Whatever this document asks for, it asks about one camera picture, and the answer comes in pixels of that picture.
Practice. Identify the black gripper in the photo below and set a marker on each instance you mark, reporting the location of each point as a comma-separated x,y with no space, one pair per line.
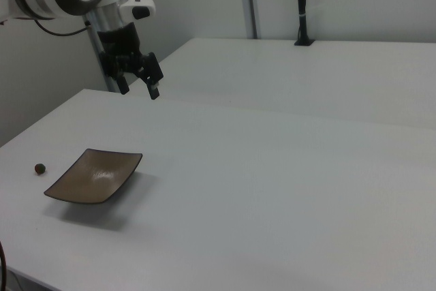
119,44

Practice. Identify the small red strawberry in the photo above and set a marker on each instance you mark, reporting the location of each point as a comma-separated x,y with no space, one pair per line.
40,168

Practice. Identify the square brown ceramic plate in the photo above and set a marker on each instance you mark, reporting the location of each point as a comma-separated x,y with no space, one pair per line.
95,176

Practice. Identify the grey metal partition post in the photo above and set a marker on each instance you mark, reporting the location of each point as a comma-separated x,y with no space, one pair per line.
248,1

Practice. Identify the black camera stand pole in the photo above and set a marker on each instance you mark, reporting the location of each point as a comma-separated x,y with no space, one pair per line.
301,4

